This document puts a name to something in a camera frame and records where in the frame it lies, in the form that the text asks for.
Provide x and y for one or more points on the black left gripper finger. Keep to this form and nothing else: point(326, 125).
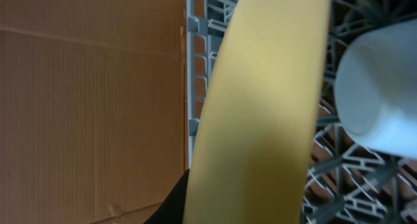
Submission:
point(171, 210)

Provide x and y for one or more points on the brown cardboard panel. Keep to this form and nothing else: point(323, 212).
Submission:
point(92, 109)

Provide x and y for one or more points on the grey dishwasher rack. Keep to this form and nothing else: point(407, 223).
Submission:
point(347, 183)

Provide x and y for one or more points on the white cup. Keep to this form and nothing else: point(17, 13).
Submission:
point(375, 90)

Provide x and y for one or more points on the yellow plate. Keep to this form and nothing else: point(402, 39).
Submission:
point(255, 136)

